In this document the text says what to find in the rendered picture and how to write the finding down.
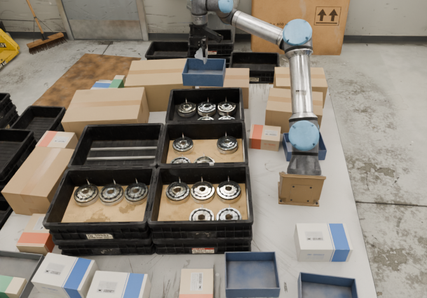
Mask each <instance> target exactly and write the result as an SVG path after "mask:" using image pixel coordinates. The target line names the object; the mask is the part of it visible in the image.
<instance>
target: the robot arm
mask: <svg viewBox="0 0 427 298"><path fill-rule="evenodd" d="M208 11H214V12H216V14H217V15H218V17H219V18H220V20H221V22H222V23H224V24H225V25H232V26H234V27H237V28H239V29H241V30H244V31H245V32H248V33H250V34H253V35H255V36H257V37H259V38H262V39H264V40H266V41H269V42H270V43H273V44H276V45H278V47H279V49H281V50H283V51H285V56H286V57H287V58H288V61H289V71H290V91H291V102H292V116H291V117H290V118H289V133H288V138H289V141H290V143H291V144H292V157H291V159H290V162H289V164H288V167H287V173H289V174H294V175H315V176H320V175H321V174H322V169H321V167H320V163H319V160H318V144H319V132H320V129H319V125H318V117H317V116H316V115H315V114H314V113H313V98H312V87H311V69H310V59H309V57H310V56H311V54H312V53H313V40H312V28H311V26H310V24H309V23H308V22H307V21H305V20H302V19H295V20H291V21H290V22H289V23H287V24H286V26H285V27H284V29H281V28H279V27H277V26H275V25H272V24H269V23H267V22H265V21H262V20H260V19H258V18H255V17H253V16H250V15H248V14H246V13H243V12H241V11H238V10H236V9H234V8H233V0H191V12H192V22H190V24H189V27H190V32H191V34H190V37H189V43H190V48H200V49H199V50H198V51H196V54H195V58H198V59H200V60H203V63H204V64H206V62H207V57H208V37H209V38H211V39H213V40H215V41H216V42H218V43H221V42H222V40H223V36H222V35H221V34H218V33H217V32H215V31H213V30H211V29H209V28H207V25H208ZM191 36H192V37H191Z"/></svg>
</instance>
